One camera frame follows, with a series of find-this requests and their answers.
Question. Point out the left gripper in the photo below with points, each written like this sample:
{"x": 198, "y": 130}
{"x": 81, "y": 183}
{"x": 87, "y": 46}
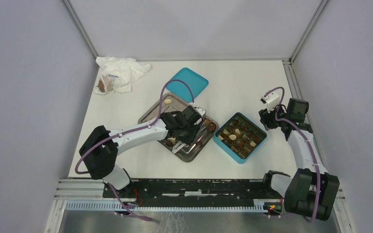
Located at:
{"x": 189, "y": 140}

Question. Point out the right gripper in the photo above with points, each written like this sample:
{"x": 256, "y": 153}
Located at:
{"x": 265, "y": 118}

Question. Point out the steel tray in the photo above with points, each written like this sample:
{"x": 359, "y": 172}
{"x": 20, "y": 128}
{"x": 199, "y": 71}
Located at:
{"x": 206, "y": 131}

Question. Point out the teal chocolate box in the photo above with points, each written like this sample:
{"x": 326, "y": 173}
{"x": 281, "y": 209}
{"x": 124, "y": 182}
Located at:
{"x": 246, "y": 144}

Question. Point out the teal box lid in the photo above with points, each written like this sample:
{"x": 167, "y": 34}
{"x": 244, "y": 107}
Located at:
{"x": 195, "y": 82}

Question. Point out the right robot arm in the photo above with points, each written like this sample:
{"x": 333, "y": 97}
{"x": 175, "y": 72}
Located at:
{"x": 312, "y": 191}

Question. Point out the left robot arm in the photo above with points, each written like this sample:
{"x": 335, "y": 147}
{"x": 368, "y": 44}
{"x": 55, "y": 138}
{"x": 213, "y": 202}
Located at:
{"x": 100, "y": 150}

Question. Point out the oval white chocolate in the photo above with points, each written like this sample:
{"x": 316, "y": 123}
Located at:
{"x": 232, "y": 137}

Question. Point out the plastic bag with chocolate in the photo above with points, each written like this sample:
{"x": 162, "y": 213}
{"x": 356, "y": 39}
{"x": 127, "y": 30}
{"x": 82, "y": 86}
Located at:
{"x": 106, "y": 84}

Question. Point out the white crumpled cloth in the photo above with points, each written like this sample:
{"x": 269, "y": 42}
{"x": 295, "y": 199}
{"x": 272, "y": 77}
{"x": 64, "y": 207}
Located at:
{"x": 129, "y": 70}

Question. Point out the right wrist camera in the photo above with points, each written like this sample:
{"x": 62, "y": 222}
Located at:
{"x": 271, "y": 100}

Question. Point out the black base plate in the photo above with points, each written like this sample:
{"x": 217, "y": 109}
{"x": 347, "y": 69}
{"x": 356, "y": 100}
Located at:
{"x": 194, "y": 193}

